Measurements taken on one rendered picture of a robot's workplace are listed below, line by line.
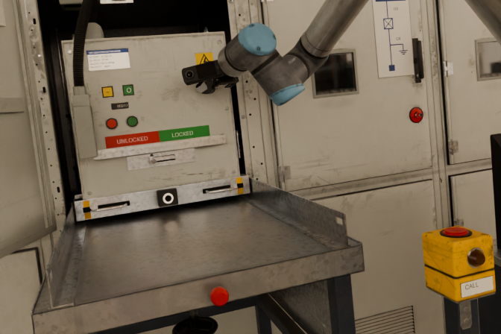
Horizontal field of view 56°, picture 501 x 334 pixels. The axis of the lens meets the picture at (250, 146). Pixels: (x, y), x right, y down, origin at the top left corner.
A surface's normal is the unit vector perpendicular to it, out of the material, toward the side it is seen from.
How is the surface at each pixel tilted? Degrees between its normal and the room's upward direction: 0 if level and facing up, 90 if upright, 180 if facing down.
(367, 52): 90
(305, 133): 90
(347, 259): 90
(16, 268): 90
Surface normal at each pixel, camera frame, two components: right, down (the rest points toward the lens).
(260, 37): 0.43, -0.31
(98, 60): 0.30, 0.05
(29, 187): 0.99, -0.09
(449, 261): -0.95, 0.13
